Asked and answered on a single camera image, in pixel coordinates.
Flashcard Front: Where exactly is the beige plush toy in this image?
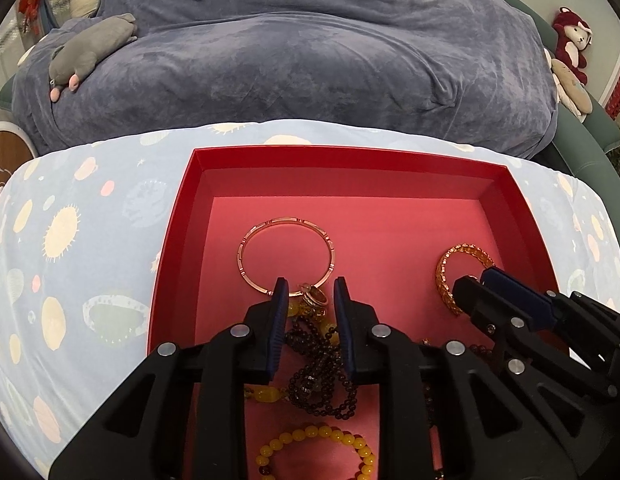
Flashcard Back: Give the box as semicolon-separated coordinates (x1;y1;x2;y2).
549;57;596;121

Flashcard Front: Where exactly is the grey plush mole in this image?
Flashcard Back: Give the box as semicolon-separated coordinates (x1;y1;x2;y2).
49;13;139;103

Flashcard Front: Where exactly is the thin rose gold bangle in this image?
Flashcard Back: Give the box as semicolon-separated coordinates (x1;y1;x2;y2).
238;216;336;295

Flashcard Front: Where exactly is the red plush monkey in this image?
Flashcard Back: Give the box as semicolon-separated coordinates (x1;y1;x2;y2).
550;6;594;86

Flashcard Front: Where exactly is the blue-grey velvet blanket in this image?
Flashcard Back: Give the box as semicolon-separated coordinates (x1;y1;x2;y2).
12;0;559;159

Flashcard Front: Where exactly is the white lace curtain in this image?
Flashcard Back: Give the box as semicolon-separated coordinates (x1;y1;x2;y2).
0;10;22;97

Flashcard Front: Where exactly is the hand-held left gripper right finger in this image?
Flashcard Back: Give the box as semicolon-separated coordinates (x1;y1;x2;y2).
332;276;579;480

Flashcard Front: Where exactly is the yellow bead bracelet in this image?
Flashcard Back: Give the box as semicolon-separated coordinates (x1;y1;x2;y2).
242;299;377;480

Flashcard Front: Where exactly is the purple bead necklace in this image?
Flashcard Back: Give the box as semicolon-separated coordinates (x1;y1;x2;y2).
284;317;359;419

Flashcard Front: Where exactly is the green sofa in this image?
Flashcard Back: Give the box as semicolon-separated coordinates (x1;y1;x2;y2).
495;0;620;192

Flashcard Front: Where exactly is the red ribbon bow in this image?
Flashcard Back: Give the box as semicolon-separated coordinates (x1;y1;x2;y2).
17;0;46;22

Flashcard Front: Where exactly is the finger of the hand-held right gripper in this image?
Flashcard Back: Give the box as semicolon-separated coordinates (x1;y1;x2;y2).
480;266;620;361
452;275;620;400

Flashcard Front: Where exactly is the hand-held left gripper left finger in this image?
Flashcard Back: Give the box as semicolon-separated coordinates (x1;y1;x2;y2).
47;276;291;480

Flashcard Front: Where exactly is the blue curtain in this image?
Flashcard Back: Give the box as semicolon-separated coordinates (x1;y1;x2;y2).
33;0;72;27

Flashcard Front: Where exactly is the dark wooden bead bracelet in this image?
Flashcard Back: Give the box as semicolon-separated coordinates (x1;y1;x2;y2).
422;379;437;432

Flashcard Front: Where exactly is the red cardboard box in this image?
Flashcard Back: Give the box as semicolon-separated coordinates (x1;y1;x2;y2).
146;147;574;480

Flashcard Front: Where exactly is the gold chain cuff bracelet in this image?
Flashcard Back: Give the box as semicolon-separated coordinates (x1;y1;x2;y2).
434;243;496;317

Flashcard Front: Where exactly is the round wooden stool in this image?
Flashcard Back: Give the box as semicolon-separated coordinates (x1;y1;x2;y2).
0;121;37;211

